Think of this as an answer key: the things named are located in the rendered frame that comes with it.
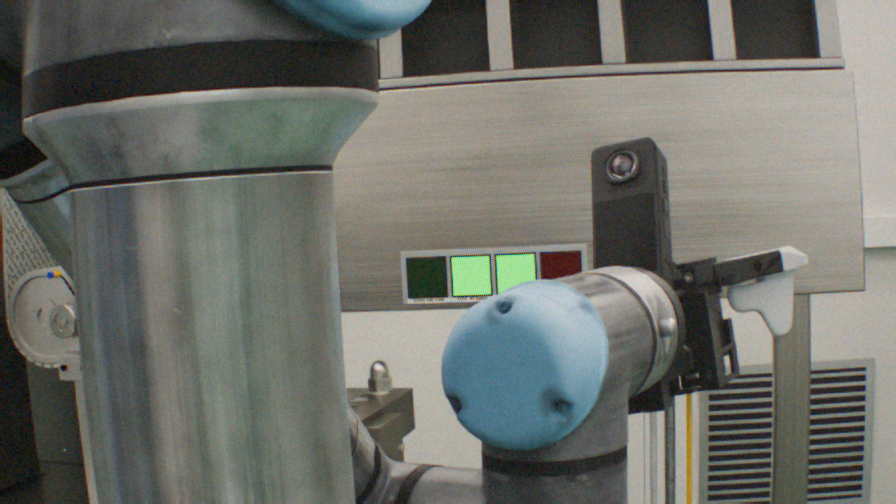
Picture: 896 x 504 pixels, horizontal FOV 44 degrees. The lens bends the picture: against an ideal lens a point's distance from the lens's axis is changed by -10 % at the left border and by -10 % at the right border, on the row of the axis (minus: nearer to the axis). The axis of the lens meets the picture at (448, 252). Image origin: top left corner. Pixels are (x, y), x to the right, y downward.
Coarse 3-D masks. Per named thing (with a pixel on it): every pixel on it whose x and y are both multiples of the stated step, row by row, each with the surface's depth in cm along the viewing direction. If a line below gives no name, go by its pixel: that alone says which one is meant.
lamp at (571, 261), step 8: (544, 256) 159; (552, 256) 159; (560, 256) 158; (568, 256) 158; (576, 256) 158; (544, 264) 159; (552, 264) 159; (560, 264) 158; (568, 264) 158; (576, 264) 158; (544, 272) 159; (552, 272) 159; (560, 272) 158; (568, 272) 158; (576, 272) 158
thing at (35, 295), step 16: (32, 272) 141; (64, 272) 142; (16, 288) 142; (32, 288) 142; (48, 288) 141; (64, 288) 140; (16, 304) 143; (32, 304) 142; (48, 304) 141; (16, 320) 143; (32, 320) 142; (48, 320) 141; (16, 336) 142; (32, 336) 142; (48, 336) 142; (32, 352) 142; (48, 352) 142
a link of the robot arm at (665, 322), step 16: (592, 272) 65; (608, 272) 65; (624, 272) 66; (640, 272) 67; (640, 288) 65; (656, 288) 66; (656, 304) 65; (656, 320) 64; (672, 320) 64; (672, 336) 66; (656, 352) 63; (672, 352) 66; (656, 368) 64
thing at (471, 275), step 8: (480, 256) 161; (488, 256) 161; (456, 264) 162; (464, 264) 161; (472, 264) 161; (480, 264) 161; (488, 264) 161; (456, 272) 162; (464, 272) 161; (472, 272) 161; (480, 272) 161; (488, 272) 161; (456, 280) 162; (464, 280) 161; (472, 280) 161; (480, 280) 161; (488, 280) 161; (456, 288) 162; (464, 288) 162; (472, 288) 161; (480, 288) 161; (488, 288) 161
